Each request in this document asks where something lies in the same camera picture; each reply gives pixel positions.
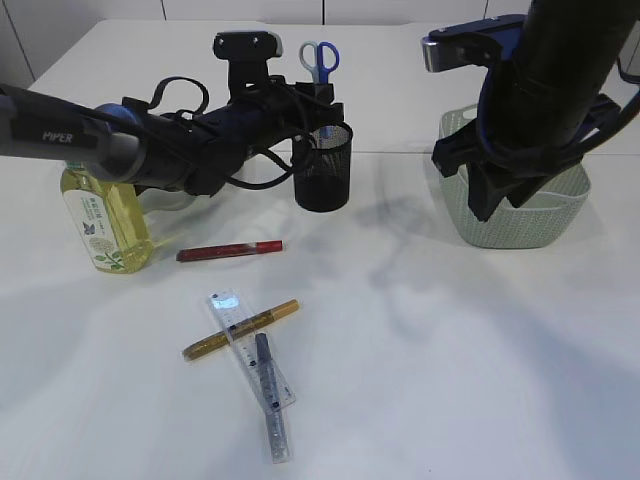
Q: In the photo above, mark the light green woven basket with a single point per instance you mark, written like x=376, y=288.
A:
x=538, y=223

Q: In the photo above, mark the light green wavy plate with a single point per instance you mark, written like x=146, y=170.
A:
x=152, y=199

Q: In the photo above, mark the silver glitter pen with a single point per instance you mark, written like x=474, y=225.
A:
x=276, y=430

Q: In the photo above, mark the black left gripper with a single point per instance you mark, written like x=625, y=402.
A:
x=257, y=117

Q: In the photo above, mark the blue scissors with sheath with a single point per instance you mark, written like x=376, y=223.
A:
x=312, y=57

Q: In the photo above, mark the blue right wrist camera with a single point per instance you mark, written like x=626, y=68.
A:
x=479, y=43

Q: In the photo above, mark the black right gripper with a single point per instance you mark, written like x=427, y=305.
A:
x=497, y=169

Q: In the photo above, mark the black mesh pen holder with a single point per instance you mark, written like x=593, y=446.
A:
x=324, y=186

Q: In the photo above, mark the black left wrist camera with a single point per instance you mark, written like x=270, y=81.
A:
x=247, y=46

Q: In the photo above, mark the red marker pen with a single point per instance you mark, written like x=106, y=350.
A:
x=229, y=251

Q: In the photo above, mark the clear plastic ruler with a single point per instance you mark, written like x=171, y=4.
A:
x=228, y=308

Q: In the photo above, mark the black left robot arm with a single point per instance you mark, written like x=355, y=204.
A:
x=126, y=143

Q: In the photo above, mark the gold marker pen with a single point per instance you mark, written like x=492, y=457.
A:
x=239, y=330

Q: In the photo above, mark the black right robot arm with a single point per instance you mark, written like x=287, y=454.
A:
x=540, y=109

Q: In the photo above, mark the green tea bottle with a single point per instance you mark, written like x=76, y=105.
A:
x=109, y=220

